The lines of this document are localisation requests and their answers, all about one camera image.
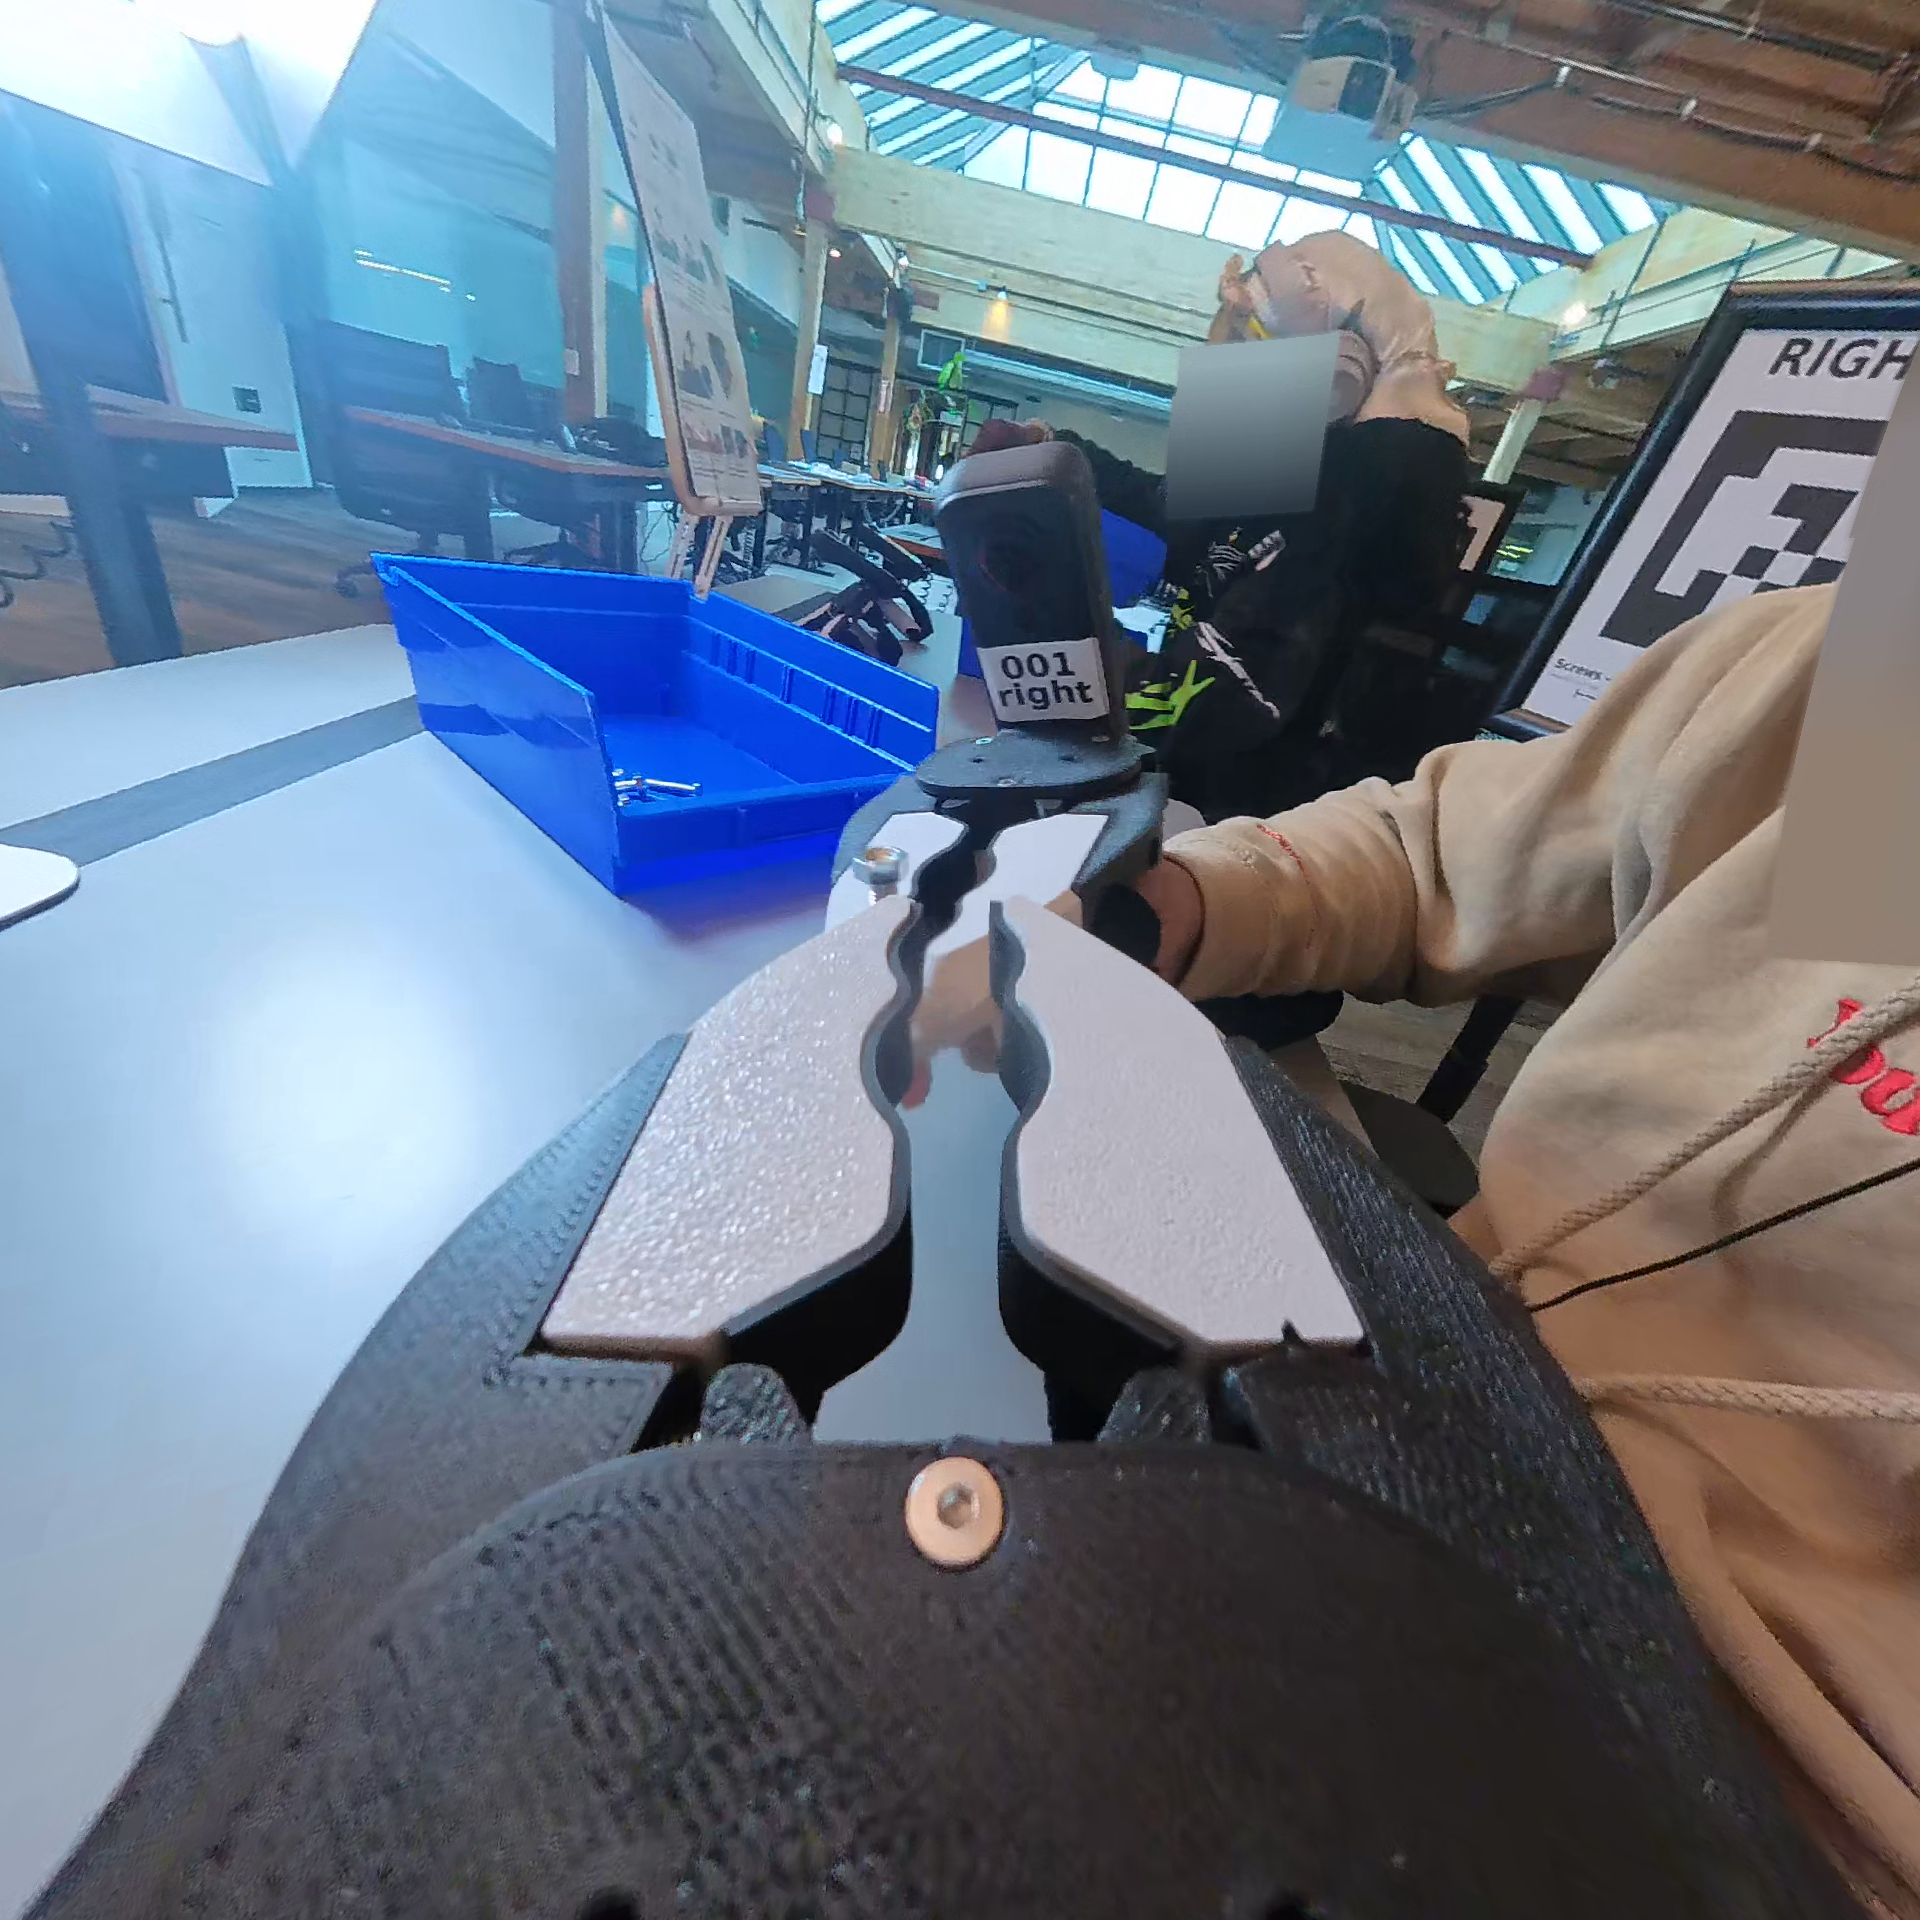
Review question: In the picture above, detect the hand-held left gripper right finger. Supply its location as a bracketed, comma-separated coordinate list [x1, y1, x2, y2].
[990, 895, 1370, 1388]

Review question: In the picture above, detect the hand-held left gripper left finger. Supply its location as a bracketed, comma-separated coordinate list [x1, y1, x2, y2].
[540, 895, 914, 1395]

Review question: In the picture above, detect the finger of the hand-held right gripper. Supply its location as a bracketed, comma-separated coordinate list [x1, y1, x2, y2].
[829, 817, 979, 932]
[985, 811, 1106, 912]

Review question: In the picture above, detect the blue plastic bin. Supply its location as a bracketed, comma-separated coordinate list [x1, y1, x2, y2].
[376, 557, 943, 897]

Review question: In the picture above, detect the person's right forearm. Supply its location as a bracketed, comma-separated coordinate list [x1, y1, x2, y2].
[1156, 586, 1839, 1011]

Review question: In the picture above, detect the person's right hand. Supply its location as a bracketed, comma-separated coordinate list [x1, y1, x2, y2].
[911, 946, 1014, 1083]

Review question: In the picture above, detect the black office chair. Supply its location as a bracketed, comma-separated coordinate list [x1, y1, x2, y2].
[1320, 991, 1538, 1209]

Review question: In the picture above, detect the wooden poster stand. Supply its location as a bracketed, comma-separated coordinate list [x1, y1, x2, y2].
[600, 17, 771, 590]

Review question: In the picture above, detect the person's torso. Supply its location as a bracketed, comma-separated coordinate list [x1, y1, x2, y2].
[1464, 960, 1920, 1886]

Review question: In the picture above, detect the black framed sign board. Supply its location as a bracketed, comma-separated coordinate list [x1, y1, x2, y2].
[1492, 287, 1920, 740]

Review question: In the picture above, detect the white document stand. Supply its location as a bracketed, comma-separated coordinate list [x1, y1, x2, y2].
[0, 844, 85, 932]

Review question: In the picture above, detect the thin black cable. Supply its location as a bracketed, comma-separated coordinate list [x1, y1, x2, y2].
[1524, 1156, 1920, 1316]

